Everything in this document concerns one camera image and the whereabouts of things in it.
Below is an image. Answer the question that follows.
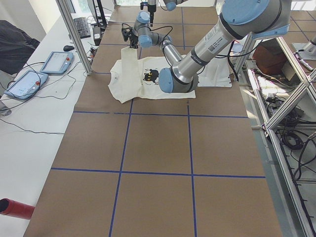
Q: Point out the blue teach pendant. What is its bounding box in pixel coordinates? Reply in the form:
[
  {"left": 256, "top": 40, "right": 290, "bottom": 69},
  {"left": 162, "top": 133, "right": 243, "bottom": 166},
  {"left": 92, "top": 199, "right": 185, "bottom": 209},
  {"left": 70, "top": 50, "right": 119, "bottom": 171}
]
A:
[
  {"left": 4, "top": 70, "right": 48, "bottom": 100},
  {"left": 40, "top": 51, "right": 74, "bottom": 75}
]

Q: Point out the far blue teach pendant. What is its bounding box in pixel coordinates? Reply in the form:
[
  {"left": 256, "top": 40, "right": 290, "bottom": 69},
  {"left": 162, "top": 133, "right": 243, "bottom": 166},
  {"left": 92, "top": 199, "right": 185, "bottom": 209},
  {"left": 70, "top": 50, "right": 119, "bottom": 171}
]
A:
[{"left": 40, "top": 51, "right": 74, "bottom": 75}]

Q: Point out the aluminium frame rack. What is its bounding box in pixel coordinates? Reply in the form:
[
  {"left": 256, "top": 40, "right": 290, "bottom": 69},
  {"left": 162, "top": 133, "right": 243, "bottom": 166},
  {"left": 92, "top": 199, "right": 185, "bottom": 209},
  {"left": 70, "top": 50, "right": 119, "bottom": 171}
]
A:
[{"left": 248, "top": 37, "right": 316, "bottom": 237}]

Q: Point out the cream long-sleeve cat shirt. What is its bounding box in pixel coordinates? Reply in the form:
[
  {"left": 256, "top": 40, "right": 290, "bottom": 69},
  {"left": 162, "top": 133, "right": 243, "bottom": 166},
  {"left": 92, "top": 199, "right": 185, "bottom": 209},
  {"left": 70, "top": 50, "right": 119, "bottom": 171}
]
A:
[{"left": 108, "top": 47, "right": 196, "bottom": 103}]

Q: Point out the red cylinder tube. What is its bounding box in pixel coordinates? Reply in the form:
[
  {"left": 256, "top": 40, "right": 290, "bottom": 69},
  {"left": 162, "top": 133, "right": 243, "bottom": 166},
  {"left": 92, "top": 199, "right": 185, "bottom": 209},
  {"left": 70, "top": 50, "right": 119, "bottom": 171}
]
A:
[{"left": 0, "top": 198, "right": 35, "bottom": 220}]

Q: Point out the black computer mouse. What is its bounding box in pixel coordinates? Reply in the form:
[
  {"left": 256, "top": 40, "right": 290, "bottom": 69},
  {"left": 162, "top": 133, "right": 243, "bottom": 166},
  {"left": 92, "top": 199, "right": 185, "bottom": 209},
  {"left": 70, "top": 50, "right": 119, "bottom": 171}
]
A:
[{"left": 63, "top": 45, "right": 75, "bottom": 52}]

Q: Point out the seated person in black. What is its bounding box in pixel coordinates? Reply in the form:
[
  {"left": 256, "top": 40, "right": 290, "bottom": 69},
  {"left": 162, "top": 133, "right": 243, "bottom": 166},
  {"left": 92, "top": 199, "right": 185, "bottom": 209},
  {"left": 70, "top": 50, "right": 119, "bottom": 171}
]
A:
[{"left": 0, "top": 20, "right": 40, "bottom": 75}]

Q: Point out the black keyboard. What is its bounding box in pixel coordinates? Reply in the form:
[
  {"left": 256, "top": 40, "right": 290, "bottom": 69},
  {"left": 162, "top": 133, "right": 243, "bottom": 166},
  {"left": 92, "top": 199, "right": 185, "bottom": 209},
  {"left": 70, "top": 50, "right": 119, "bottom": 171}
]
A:
[{"left": 73, "top": 17, "right": 91, "bottom": 39}]

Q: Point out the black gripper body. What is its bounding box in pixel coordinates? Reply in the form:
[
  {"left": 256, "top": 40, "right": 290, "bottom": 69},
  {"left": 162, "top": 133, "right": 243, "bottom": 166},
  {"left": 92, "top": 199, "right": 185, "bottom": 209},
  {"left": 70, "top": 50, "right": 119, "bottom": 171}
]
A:
[{"left": 129, "top": 35, "right": 138, "bottom": 49}]

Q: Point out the aluminium frame post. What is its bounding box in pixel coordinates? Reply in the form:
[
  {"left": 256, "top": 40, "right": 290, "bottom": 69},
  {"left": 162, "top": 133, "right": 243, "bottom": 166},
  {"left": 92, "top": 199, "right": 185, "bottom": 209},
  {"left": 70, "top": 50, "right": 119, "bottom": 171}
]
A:
[{"left": 56, "top": 0, "right": 92, "bottom": 76}]

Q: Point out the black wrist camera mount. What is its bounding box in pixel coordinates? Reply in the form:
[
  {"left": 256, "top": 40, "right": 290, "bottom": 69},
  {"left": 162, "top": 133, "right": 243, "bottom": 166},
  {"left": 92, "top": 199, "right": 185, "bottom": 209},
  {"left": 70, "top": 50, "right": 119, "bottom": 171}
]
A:
[{"left": 121, "top": 23, "right": 134, "bottom": 42}]

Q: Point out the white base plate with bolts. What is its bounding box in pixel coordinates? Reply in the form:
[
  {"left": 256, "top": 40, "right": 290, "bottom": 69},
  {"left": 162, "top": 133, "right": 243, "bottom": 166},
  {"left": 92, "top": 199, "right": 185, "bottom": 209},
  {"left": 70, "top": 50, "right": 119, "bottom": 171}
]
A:
[{"left": 198, "top": 58, "right": 232, "bottom": 87}]

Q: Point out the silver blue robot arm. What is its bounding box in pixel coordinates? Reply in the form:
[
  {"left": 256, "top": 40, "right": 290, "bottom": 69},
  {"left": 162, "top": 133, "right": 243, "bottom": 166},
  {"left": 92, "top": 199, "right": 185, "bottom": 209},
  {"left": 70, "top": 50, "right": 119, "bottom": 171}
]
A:
[
  {"left": 124, "top": 0, "right": 291, "bottom": 93},
  {"left": 140, "top": 0, "right": 186, "bottom": 27}
]

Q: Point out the near blue teach pendant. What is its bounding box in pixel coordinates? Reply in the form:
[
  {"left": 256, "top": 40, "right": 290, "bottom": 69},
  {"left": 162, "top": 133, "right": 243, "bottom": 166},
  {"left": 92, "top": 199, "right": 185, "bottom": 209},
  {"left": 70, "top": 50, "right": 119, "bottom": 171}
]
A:
[{"left": 4, "top": 70, "right": 48, "bottom": 100}]

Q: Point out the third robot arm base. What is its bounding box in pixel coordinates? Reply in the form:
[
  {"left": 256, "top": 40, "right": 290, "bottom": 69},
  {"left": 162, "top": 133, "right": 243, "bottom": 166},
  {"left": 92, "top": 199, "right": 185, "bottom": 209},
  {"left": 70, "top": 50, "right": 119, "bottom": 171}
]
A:
[{"left": 292, "top": 36, "right": 316, "bottom": 60}]

